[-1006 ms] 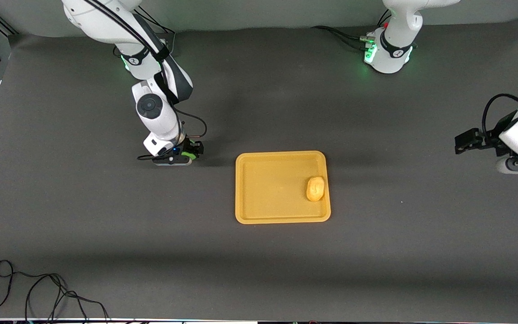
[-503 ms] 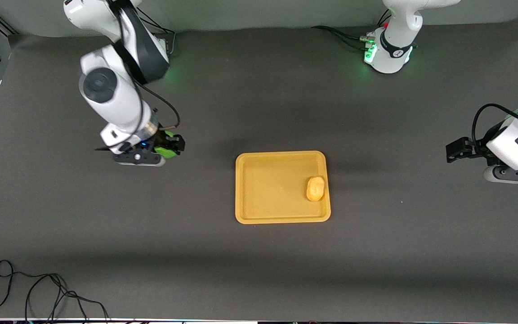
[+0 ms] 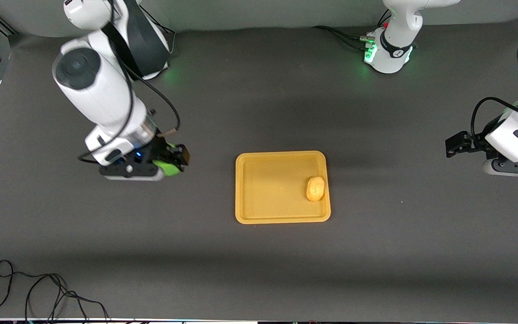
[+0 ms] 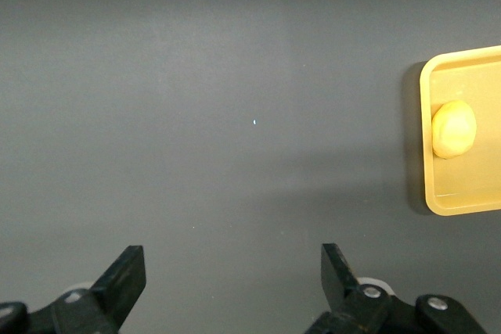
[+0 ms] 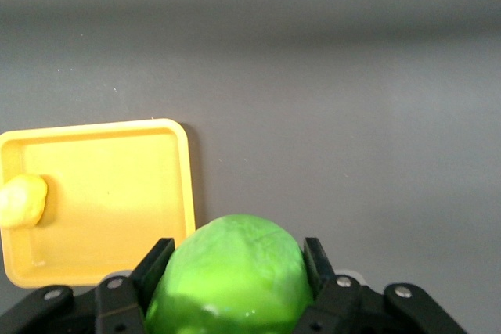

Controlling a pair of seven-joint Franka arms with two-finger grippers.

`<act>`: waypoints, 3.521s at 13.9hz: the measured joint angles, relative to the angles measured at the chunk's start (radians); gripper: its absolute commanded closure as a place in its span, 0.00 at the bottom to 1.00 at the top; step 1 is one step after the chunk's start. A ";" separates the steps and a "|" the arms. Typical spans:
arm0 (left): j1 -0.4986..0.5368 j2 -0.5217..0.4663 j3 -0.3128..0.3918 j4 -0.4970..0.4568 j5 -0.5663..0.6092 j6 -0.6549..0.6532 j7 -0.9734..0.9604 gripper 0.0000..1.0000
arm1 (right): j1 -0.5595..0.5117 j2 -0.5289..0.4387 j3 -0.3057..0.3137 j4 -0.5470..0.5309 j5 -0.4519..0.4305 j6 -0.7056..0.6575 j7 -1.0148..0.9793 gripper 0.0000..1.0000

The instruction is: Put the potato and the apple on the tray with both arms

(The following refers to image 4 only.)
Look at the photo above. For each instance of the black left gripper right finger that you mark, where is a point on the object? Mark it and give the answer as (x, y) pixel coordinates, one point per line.
(336, 279)

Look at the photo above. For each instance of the yellow potato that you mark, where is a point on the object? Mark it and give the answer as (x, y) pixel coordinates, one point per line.
(454, 130)

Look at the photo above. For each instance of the yellow plastic tray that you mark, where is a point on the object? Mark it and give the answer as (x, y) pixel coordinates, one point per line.
(462, 185)

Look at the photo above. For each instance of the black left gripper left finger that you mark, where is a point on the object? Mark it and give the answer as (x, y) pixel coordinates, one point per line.
(121, 283)

